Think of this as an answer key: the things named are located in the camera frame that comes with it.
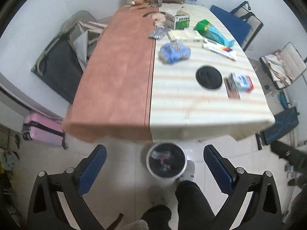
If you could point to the green blue plastic bag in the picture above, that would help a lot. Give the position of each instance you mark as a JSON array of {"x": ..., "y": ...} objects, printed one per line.
[{"x": 207, "y": 30}]

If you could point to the white striped table cloth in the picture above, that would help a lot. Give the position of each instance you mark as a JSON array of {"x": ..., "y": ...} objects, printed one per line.
[{"x": 181, "y": 109}]

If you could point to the grey slipper left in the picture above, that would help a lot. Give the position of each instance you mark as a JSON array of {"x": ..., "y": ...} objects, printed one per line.
[{"x": 156, "y": 196}]

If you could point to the green white medicine box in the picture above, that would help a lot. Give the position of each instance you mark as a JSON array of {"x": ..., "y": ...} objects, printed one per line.
[{"x": 177, "y": 19}]

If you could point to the blue tissue pack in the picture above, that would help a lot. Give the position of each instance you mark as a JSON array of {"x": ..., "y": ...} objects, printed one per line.
[{"x": 173, "y": 52}]

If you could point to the white medicine box colour stripes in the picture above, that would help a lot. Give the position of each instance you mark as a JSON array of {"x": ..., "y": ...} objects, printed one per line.
[{"x": 219, "y": 49}]

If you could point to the person's black trouser legs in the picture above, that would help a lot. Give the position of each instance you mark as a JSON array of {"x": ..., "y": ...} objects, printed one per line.
[{"x": 194, "y": 211}]

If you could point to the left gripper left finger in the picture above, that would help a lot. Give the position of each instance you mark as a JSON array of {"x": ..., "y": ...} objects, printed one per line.
[{"x": 89, "y": 168}]

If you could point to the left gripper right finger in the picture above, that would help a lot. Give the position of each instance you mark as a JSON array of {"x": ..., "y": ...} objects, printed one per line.
[{"x": 221, "y": 168}]

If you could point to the cream long carton box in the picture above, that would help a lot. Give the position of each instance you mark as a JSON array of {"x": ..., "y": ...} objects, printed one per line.
[{"x": 185, "y": 36}]

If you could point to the blue white small box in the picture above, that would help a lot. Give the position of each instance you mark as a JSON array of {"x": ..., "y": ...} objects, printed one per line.
[{"x": 241, "y": 83}]

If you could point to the grey slipper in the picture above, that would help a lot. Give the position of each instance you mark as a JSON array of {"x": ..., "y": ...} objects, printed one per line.
[
  {"x": 156, "y": 196},
  {"x": 189, "y": 172}
]

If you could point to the pink brown table cloth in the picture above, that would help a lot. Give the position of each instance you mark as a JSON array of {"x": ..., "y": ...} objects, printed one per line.
[{"x": 114, "y": 94}]

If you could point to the beige chair with bags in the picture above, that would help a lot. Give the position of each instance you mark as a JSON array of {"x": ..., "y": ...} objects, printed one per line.
[{"x": 283, "y": 66}]

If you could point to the black blue patterned panel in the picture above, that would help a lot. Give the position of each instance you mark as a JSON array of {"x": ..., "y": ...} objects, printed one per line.
[{"x": 285, "y": 122}]

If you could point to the white round trash bin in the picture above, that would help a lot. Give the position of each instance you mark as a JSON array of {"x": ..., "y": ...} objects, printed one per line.
[{"x": 166, "y": 161}]

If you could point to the silver blister pill pack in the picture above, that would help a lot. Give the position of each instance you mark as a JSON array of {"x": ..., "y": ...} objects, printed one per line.
[{"x": 159, "y": 32}]

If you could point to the brown printed card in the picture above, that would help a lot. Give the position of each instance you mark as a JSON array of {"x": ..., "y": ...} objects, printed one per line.
[{"x": 232, "y": 93}]

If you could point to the pink suitcase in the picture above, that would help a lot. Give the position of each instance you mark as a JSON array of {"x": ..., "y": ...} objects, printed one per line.
[{"x": 37, "y": 127}]

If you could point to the grey slipper right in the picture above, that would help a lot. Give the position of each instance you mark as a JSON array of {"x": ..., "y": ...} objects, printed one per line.
[{"x": 189, "y": 172}]

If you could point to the blue backed chair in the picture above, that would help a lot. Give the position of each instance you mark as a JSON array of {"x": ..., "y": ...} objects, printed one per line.
[{"x": 241, "y": 22}]

